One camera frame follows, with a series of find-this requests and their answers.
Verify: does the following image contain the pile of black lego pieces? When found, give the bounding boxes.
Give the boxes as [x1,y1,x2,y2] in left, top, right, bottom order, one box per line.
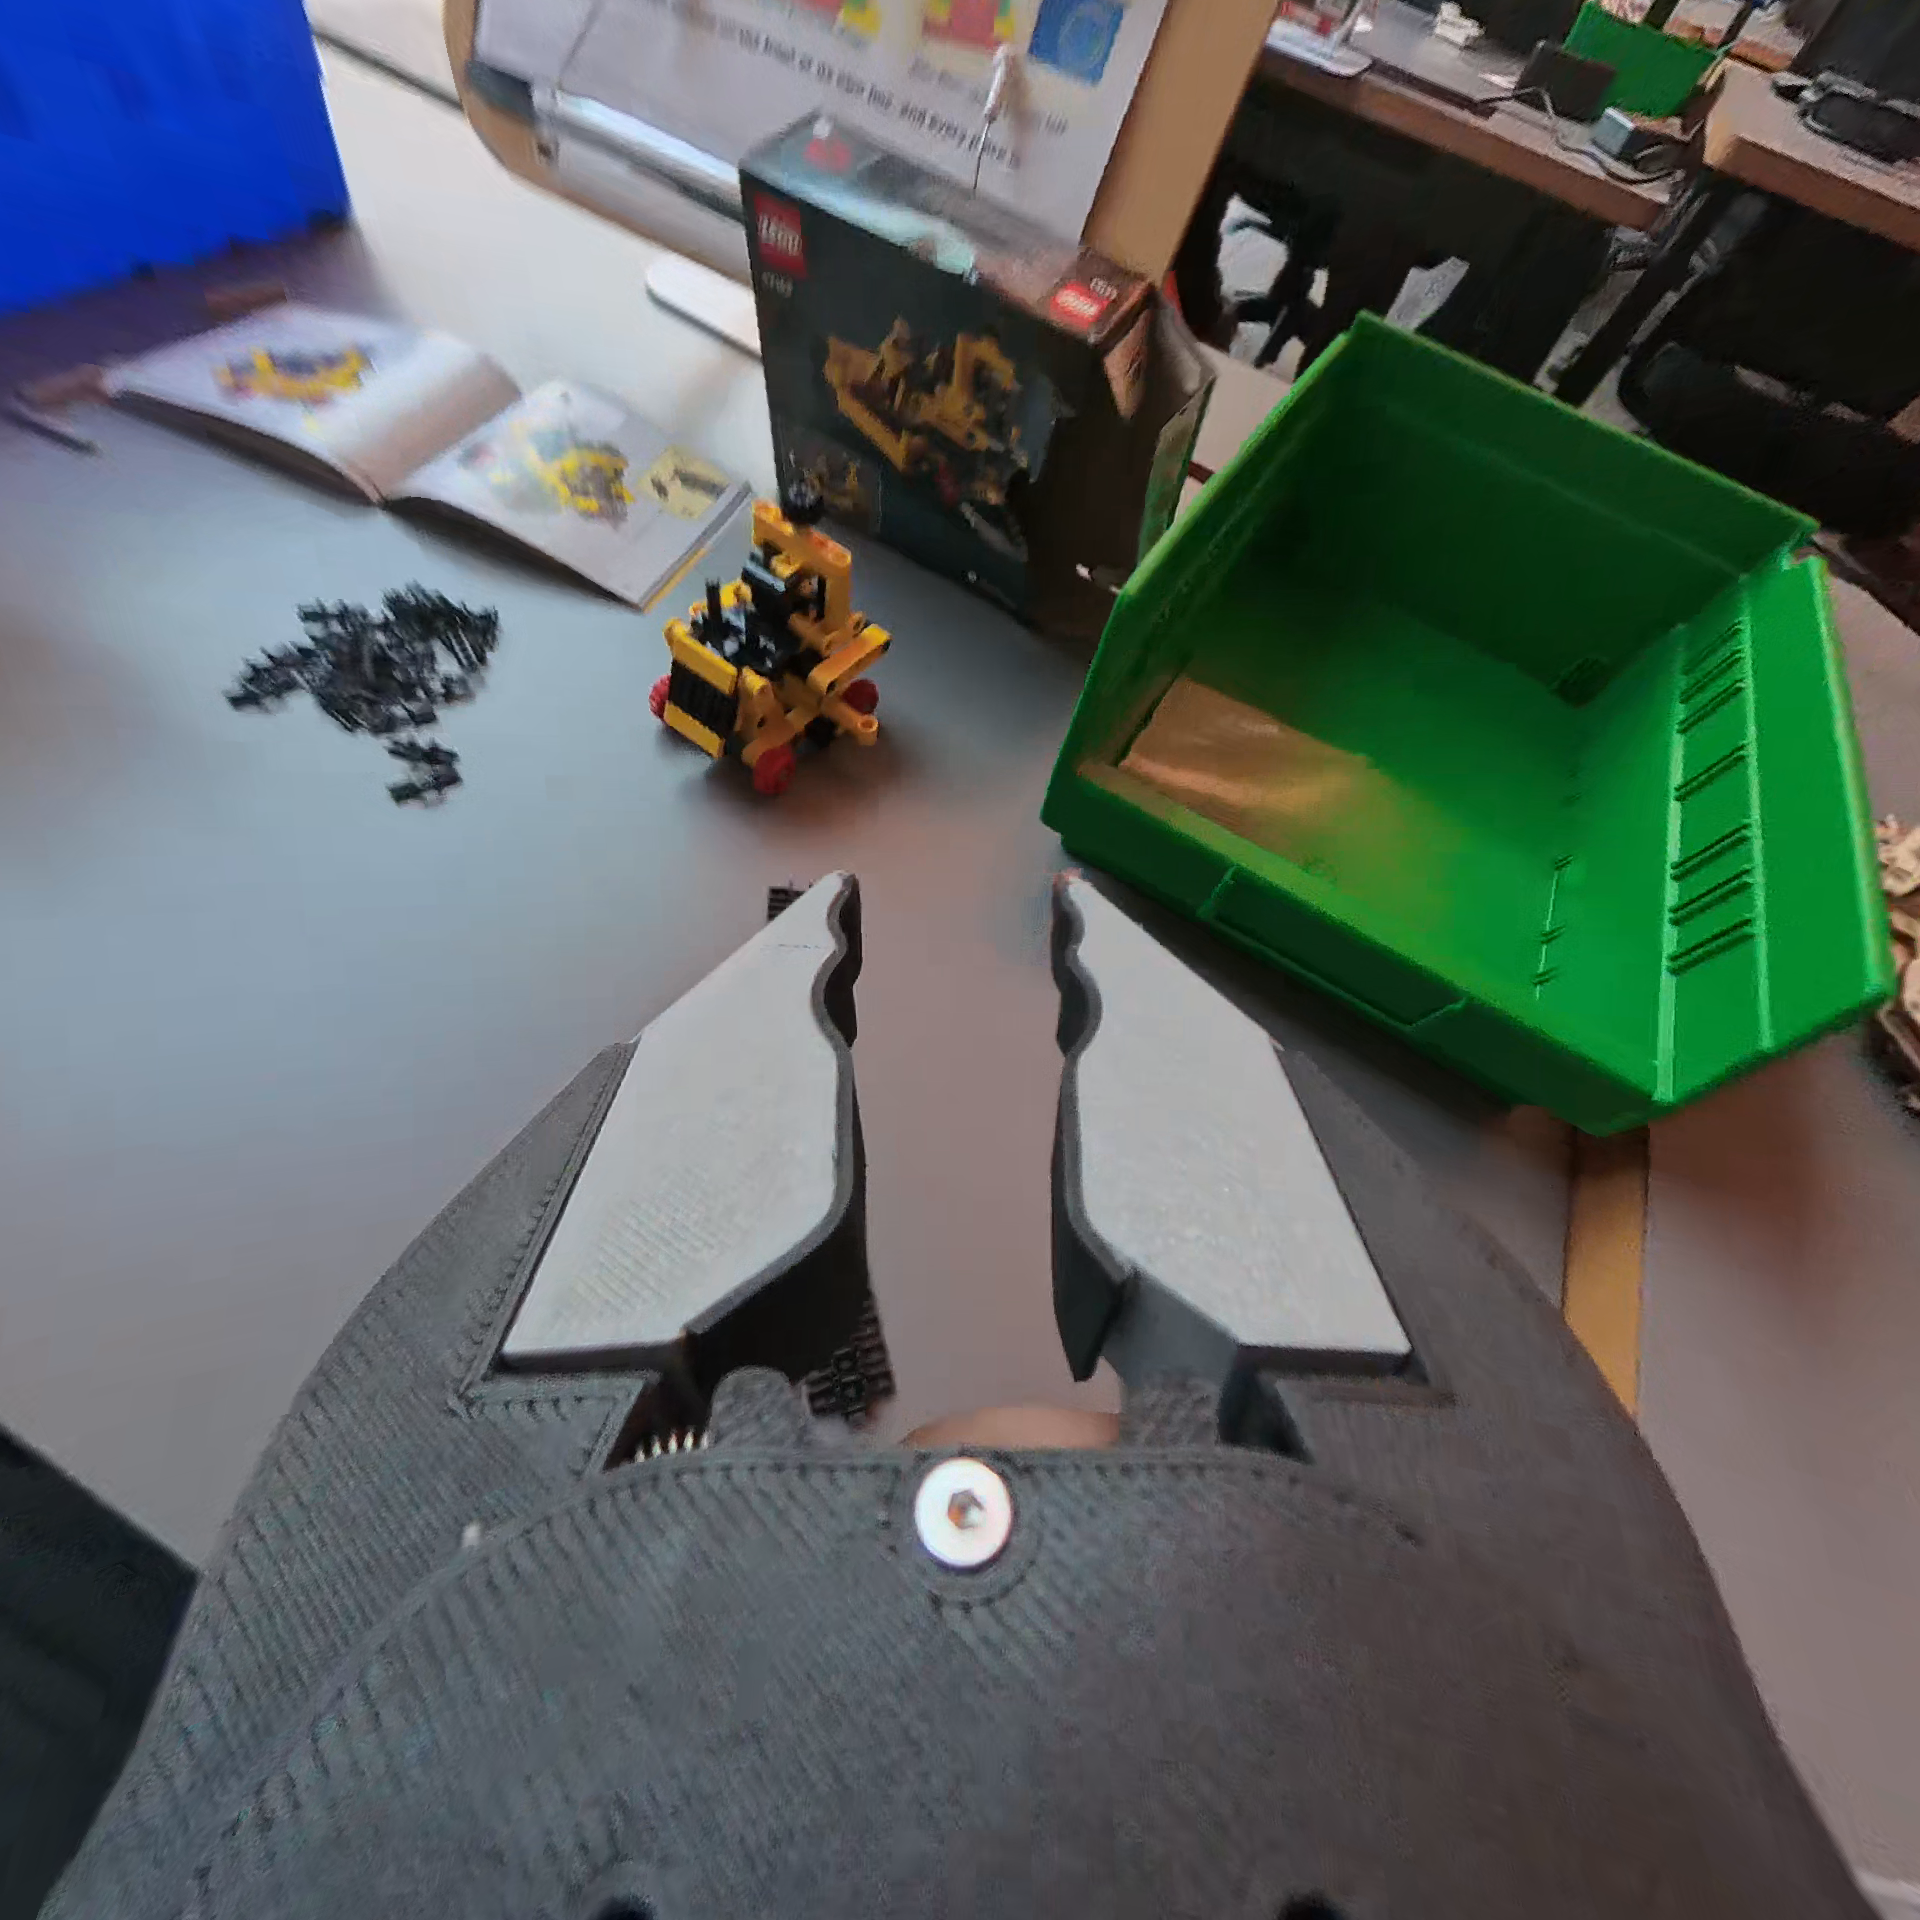
[224,584,504,805]

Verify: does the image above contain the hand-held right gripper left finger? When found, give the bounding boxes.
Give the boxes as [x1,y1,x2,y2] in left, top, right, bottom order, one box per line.
[497,871,879,1381]

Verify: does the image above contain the black office chair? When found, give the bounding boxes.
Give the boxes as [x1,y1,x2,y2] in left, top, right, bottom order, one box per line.
[1616,194,1920,535]

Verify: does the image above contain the crumpled brown paper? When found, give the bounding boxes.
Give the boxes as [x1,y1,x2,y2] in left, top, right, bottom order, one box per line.
[1871,815,1920,1117]

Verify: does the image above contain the wooden-edged printed poster board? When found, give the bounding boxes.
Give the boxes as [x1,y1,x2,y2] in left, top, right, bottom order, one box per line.
[441,0,1277,289]

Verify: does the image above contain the wooden desk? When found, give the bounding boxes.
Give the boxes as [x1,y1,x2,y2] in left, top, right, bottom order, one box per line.
[1256,0,1920,254]

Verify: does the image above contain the yellow lego bulldozer model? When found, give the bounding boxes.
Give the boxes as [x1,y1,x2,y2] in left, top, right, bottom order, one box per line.
[648,486,894,799]

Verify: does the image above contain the silver metal stand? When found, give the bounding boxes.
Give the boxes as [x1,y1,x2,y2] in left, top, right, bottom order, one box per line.
[528,86,782,359]

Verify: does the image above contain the open lego instruction booklet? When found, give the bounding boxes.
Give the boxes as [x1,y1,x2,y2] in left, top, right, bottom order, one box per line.
[104,307,752,610]

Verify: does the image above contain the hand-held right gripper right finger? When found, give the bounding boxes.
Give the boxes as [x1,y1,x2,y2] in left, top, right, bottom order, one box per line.
[1046,871,1416,1386]

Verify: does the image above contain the large green plastic bin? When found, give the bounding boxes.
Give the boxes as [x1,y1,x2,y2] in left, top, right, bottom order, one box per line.
[1038,311,1899,1139]

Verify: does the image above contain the dark lego set box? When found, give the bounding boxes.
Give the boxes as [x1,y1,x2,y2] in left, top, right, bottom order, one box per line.
[738,113,1218,648]

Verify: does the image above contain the small green plastic bin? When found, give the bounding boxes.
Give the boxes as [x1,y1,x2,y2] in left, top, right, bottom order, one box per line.
[1560,0,1730,120]

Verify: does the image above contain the blue plastic crate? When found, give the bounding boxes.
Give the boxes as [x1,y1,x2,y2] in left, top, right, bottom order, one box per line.
[0,0,354,318]

